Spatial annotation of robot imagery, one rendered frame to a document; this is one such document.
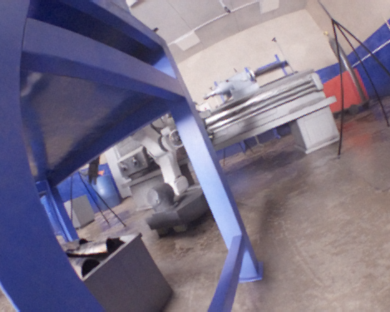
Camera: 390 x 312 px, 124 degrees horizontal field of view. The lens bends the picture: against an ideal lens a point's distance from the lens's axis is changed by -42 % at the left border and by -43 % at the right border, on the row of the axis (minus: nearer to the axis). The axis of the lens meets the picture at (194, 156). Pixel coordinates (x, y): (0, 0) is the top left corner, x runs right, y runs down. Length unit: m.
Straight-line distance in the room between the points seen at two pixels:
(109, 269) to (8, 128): 0.47
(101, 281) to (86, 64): 0.49
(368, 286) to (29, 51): 0.72
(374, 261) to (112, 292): 0.73
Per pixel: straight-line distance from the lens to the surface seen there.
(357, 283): 0.57
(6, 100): 0.17
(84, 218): 3.74
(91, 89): 0.41
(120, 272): 0.58
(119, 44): 0.60
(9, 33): 0.23
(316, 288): 0.57
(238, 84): 2.21
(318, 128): 2.10
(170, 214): 1.20
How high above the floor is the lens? 0.46
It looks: level
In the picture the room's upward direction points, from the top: 23 degrees counter-clockwise
